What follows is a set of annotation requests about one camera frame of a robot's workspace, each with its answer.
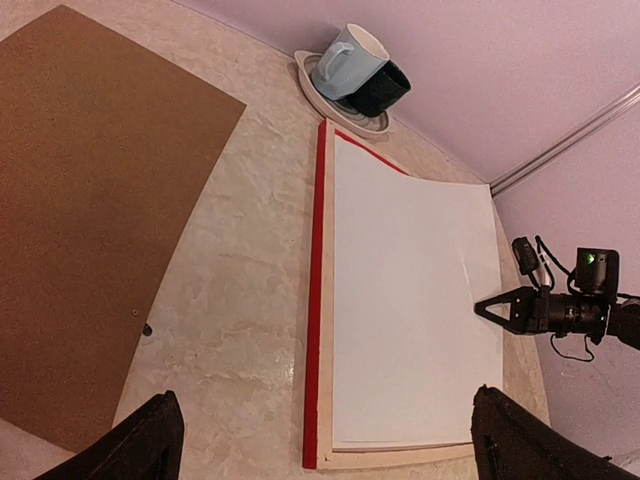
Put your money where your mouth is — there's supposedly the light blue mug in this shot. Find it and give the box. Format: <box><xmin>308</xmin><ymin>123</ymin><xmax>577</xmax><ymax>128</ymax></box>
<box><xmin>311</xmin><ymin>23</ymin><xmax>390</xmax><ymax>101</ymax></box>

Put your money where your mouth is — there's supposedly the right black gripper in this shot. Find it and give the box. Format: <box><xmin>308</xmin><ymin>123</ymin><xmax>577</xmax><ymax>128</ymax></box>
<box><xmin>474</xmin><ymin>247</ymin><xmax>620</xmax><ymax>345</ymax></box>

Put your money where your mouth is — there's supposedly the white plate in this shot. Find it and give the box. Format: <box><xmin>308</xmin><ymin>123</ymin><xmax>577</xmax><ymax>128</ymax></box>
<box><xmin>294</xmin><ymin>50</ymin><xmax>397</xmax><ymax>139</ymax></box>

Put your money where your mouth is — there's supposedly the brown backing board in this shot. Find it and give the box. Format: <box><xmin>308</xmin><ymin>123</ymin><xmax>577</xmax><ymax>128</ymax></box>
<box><xmin>1</xmin><ymin>5</ymin><xmax>245</xmax><ymax>452</ymax></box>

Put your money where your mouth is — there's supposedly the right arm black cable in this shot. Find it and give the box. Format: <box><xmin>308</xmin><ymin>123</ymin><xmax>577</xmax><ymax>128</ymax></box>
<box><xmin>534</xmin><ymin>234</ymin><xmax>631</xmax><ymax>364</ymax></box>

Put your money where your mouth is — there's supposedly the dark green mug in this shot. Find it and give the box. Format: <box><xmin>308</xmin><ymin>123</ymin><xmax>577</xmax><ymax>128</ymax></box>
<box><xmin>346</xmin><ymin>60</ymin><xmax>411</xmax><ymax>118</ymax></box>

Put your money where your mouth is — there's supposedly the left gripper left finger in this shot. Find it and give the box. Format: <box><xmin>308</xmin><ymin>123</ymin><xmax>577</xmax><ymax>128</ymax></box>
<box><xmin>39</xmin><ymin>390</ymin><xmax>183</xmax><ymax>480</ymax></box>

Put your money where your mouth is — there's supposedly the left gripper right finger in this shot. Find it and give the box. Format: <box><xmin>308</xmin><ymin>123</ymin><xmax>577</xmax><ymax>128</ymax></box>
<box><xmin>471</xmin><ymin>386</ymin><xmax>635</xmax><ymax>480</ymax></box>

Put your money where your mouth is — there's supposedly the red and wood picture frame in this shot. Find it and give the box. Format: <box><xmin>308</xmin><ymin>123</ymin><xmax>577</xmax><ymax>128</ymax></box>
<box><xmin>301</xmin><ymin>119</ymin><xmax>474</xmax><ymax>471</ymax></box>

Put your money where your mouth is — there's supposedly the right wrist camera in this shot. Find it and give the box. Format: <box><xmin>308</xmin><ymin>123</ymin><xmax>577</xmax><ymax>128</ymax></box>
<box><xmin>511</xmin><ymin>237</ymin><xmax>540</xmax><ymax>276</ymax></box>

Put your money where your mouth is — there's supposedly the red and dark photo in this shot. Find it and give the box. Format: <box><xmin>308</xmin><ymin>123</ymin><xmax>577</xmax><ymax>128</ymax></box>
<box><xmin>333</xmin><ymin>139</ymin><xmax>503</xmax><ymax>450</ymax></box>

